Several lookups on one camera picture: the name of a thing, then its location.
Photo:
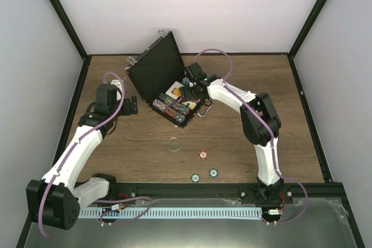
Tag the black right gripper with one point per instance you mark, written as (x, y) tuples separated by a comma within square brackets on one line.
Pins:
[(185, 94)]

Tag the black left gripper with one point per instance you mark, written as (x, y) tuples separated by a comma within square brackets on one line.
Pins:
[(128, 111)]

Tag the blue orange chip row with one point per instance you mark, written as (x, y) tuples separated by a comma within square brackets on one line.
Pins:
[(168, 111)]

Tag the black poker set case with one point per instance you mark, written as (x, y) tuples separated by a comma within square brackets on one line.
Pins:
[(156, 69)]

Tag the clear round button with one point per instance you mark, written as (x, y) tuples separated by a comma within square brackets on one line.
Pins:
[(174, 144)]

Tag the purple poker chip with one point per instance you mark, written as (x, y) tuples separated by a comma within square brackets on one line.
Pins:
[(213, 173)]

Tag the teal poker chip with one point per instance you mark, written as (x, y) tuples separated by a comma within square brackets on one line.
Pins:
[(195, 178)]

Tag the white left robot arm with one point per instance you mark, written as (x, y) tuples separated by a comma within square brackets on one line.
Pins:
[(55, 200)]

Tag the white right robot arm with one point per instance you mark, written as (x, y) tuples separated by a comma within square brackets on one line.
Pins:
[(260, 122)]

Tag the blue yellow card box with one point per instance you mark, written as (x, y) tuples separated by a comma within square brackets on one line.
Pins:
[(191, 104)]

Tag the white playing card deck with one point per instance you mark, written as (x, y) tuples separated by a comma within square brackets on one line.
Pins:
[(174, 91)]

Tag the mixed colour chip row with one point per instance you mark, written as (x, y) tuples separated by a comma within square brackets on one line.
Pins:
[(174, 104)]

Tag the red poker chip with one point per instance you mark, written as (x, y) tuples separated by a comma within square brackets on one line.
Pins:
[(203, 155)]

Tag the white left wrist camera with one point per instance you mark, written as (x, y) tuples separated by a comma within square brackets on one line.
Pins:
[(119, 87)]

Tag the light blue slotted rail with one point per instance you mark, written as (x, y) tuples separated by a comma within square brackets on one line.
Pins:
[(235, 213)]

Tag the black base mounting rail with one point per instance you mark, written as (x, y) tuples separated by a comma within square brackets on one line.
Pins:
[(247, 193)]

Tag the black enclosure frame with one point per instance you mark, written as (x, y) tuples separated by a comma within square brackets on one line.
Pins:
[(315, 11)]

